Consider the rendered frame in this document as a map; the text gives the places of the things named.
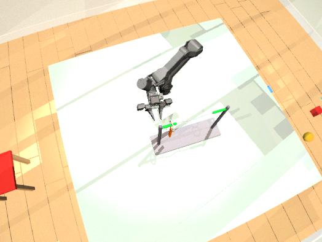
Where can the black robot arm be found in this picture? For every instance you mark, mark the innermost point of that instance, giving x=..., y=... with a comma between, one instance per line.
x=162, y=78

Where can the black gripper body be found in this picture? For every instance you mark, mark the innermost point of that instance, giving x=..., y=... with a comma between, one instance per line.
x=141, y=106

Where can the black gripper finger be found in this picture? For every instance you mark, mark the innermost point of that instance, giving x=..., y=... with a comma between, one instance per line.
x=161, y=110
x=149, y=110

